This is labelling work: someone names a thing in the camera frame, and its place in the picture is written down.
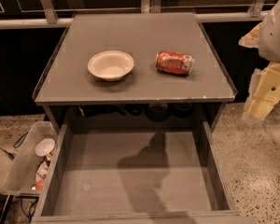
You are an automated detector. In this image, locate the black cable on floor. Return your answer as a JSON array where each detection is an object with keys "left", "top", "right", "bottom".
[{"left": 0, "top": 132, "right": 29, "bottom": 161}]

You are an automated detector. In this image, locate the white paper bowl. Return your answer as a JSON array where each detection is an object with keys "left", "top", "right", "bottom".
[{"left": 88, "top": 50, "right": 134, "bottom": 81}]

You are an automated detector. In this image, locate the white red bottle in bin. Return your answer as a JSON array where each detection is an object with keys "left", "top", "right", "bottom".
[{"left": 35, "top": 153, "right": 52, "bottom": 182}]

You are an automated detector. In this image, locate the small white bowl in bin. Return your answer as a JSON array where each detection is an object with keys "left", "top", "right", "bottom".
[{"left": 35, "top": 138, "right": 55, "bottom": 157}]

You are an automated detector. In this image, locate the grey wooden cabinet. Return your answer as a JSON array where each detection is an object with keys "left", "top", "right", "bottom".
[{"left": 34, "top": 13, "right": 236, "bottom": 128}]

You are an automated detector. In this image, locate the orange item in bin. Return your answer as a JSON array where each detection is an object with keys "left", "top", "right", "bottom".
[{"left": 35, "top": 179, "right": 45, "bottom": 189}]

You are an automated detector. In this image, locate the red coke can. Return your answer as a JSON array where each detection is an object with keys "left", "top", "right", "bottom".
[{"left": 156, "top": 50, "right": 194, "bottom": 76}]

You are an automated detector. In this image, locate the open grey top drawer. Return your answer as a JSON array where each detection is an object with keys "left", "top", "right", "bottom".
[{"left": 31, "top": 105, "right": 250, "bottom": 224}]

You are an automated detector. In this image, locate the metal window railing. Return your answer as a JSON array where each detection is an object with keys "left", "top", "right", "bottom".
[{"left": 0, "top": 0, "right": 278, "bottom": 30}]

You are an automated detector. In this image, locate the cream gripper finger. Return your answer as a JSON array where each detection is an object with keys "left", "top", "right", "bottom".
[
  {"left": 242, "top": 62, "right": 280, "bottom": 124},
  {"left": 238, "top": 22, "right": 261, "bottom": 49}
]

